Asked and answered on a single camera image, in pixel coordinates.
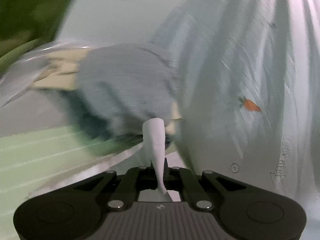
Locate white cloth garment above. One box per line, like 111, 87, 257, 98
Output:
135, 118, 181, 202

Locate dark plaid shirt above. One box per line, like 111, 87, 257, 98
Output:
114, 133, 172, 148

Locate dark blue jeans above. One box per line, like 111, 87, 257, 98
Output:
57, 89, 131, 140

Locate grey sweatshirt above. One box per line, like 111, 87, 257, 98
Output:
76, 43, 178, 136

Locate beige folded garment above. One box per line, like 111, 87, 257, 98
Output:
31, 49, 180, 135

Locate translucent plastic storage bag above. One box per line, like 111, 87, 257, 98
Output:
0, 0, 320, 240

